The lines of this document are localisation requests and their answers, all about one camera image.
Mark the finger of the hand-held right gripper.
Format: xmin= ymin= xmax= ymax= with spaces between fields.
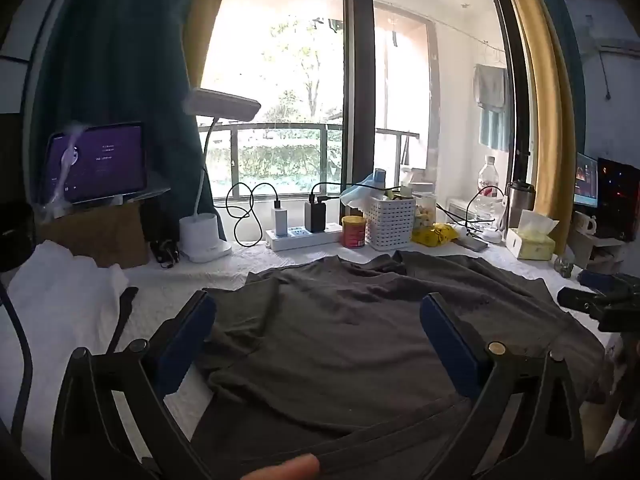
xmin=557 ymin=286 xmax=606 ymax=317

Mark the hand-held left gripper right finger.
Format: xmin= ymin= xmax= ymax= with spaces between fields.
xmin=420 ymin=292 xmax=598 ymax=480

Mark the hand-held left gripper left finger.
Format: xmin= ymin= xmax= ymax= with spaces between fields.
xmin=50 ymin=289 xmax=217 ymax=480

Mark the dark grey t-shirt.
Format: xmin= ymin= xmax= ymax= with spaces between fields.
xmin=190 ymin=250 xmax=606 ymax=480

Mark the person's left hand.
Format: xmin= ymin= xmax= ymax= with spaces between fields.
xmin=240 ymin=454 xmax=321 ymax=480

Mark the yellow tissue box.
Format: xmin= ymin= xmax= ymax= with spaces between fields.
xmin=507 ymin=210 xmax=558 ymax=261

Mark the white mug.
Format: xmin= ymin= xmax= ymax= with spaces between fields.
xmin=572 ymin=210 xmax=598 ymax=235

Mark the white desk lamp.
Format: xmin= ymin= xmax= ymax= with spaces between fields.
xmin=179 ymin=87 xmax=262 ymax=263

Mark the grey power bank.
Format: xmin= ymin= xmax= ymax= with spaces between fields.
xmin=452 ymin=235 xmax=488 ymax=253

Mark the black computer case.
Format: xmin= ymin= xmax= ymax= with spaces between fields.
xmin=597 ymin=157 xmax=640 ymax=241

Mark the steel thermos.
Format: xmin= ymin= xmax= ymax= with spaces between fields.
xmin=506 ymin=180 xmax=537 ymax=231

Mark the yellow snack packet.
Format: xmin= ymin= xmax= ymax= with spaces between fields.
xmin=411 ymin=222 xmax=460 ymax=247

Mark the computer monitor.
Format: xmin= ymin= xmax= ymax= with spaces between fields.
xmin=574 ymin=152 xmax=600 ymax=208

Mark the white cloth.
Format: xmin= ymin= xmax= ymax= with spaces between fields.
xmin=0 ymin=240 xmax=131 ymax=461

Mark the clear snack jar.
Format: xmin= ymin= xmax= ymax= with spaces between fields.
xmin=412 ymin=191 xmax=438 ymax=233

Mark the white plastic basket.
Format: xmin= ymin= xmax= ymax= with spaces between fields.
xmin=365 ymin=195 xmax=417 ymax=251

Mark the clear water bottle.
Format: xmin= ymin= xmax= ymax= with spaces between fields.
xmin=474 ymin=156 xmax=502 ymax=226

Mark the cardboard box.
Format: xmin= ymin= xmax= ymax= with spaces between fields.
xmin=37 ymin=202 xmax=151 ymax=268

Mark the red can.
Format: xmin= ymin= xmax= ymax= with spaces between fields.
xmin=341 ymin=216 xmax=367 ymax=249

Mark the white charger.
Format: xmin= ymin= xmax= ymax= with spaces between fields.
xmin=271 ymin=201 xmax=290 ymax=237

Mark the white power strip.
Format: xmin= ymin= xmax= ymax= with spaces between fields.
xmin=265 ymin=224 xmax=346 ymax=252

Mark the blue face mask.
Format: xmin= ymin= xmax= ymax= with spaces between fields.
xmin=340 ymin=169 xmax=396 ymax=208

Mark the black charger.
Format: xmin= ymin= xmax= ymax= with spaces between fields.
xmin=304 ymin=200 xmax=327 ymax=233

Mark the yellow curtain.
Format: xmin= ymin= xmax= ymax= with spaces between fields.
xmin=497 ymin=0 xmax=578 ymax=256

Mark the tablet with purple screen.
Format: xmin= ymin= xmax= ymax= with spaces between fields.
xmin=42 ymin=122 xmax=148 ymax=206

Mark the hanging grey towel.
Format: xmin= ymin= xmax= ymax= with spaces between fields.
xmin=474 ymin=64 xmax=508 ymax=151

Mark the clear plastic wrap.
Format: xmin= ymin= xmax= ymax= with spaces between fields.
xmin=32 ymin=120 xmax=81 ymax=221

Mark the balcony railing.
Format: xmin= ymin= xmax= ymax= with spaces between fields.
xmin=200 ymin=122 xmax=421 ymax=196

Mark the teal curtain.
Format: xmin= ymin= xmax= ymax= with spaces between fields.
xmin=25 ymin=0 xmax=236 ymax=211

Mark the black charging cable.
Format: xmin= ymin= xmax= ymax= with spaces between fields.
xmin=310 ymin=180 xmax=361 ymax=206
xmin=226 ymin=181 xmax=281 ymax=248

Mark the thick black cable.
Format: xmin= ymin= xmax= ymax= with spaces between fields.
xmin=0 ymin=280 xmax=33 ymax=441

